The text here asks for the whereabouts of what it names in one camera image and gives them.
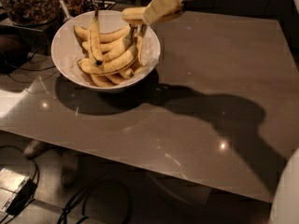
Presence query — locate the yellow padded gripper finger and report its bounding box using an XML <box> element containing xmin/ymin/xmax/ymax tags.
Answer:
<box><xmin>141</xmin><ymin>0</ymin><xmax>183</xmax><ymax>25</ymax></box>

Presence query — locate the yellow banana lower curved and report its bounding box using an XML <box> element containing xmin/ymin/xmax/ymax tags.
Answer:
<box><xmin>77</xmin><ymin>45</ymin><xmax>138</xmax><ymax>76</ymax></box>

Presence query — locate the upright yellow banana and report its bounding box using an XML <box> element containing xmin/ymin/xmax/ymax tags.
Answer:
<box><xmin>88</xmin><ymin>9</ymin><xmax>104</xmax><ymax>66</ymax></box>

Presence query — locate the yellow banana bottom front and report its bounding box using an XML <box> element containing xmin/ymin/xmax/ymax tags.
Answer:
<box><xmin>91</xmin><ymin>75</ymin><xmax>114</xmax><ymax>88</ymax></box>

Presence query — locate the white ceramic bowl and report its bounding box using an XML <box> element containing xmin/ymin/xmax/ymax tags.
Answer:
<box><xmin>51</xmin><ymin>11</ymin><xmax>161</xmax><ymax>93</ymax></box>

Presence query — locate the silver box on floor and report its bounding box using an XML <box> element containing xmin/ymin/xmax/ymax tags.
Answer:
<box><xmin>0</xmin><ymin>168</ymin><xmax>31</xmax><ymax>215</ymax></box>

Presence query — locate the white spoon handle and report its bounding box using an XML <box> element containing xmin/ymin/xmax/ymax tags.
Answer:
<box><xmin>58</xmin><ymin>0</ymin><xmax>73</xmax><ymax>22</ymax></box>

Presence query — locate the black floor cable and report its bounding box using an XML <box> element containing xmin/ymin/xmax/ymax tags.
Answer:
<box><xmin>57</xmin><ymin>177</ymin><xmax>134</xmax><ymax>224</ymax></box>

